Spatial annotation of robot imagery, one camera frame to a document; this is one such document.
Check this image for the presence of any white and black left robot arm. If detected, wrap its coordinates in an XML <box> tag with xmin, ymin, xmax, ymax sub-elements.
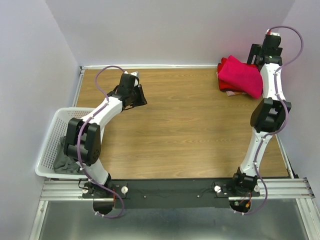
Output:
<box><xmin>63</xmin><ymin>71</ymin><xmax>147</xmax><ymax>198</ymax></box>

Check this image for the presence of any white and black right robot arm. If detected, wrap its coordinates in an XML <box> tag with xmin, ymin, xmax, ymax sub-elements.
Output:
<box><xmin>230</xmin><ymin>31</ymin><xmax>292</xmax><ymax>196</ymax></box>

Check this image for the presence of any folded light pink t shirt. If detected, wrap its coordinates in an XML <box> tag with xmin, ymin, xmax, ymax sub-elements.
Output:
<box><xmin>225</xmin><ymin>91</ymin><xmax>247</xmax><ymax>97</ymax></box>

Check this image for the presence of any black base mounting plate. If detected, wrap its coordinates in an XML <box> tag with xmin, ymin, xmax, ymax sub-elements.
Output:
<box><xmin>82</xmin><ymin>178</ymin><xmax>260</xmax><ymax>209</ymax></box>

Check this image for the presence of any grey t shirt in basket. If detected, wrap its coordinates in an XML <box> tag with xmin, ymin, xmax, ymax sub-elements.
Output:
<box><xmin>53</xmin><ymin>136</ymin><xmax>83</xmax><ymax>175</ymax></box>

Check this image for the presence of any white plastic laundry basket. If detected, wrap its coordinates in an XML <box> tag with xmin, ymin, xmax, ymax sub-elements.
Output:
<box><xmin>35</xmin><ymin>107</ymin><xmax>94</xmax><ymax>180</ymax></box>

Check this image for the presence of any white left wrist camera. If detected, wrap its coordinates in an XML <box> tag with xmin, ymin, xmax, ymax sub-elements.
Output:
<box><xmin>122</xmin><ymin>71</ymin><xmax>140</xmax><ymax>88</ymax></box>

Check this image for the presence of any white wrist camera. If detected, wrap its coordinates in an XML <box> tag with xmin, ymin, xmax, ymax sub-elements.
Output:
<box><xmin>265</xmin><ymin>28</ymin><xmax>280</xmax><ymax>37</ymax></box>
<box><xmin>122</xmin><ymin>71</ymin><xmax>140</xmax><ymax>88</ymax></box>

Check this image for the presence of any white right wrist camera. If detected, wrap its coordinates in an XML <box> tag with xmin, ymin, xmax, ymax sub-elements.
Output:
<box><xmin>265</xmin><ymin>28</ymin><xmax>280</xmax><ymax>37</ymax></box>

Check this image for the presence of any aluminium frame rail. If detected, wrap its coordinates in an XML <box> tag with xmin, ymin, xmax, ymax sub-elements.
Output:
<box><xmin>40</xmin><ymin>178</ymin><xmax>315</xmax><ymax>201</ymax></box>

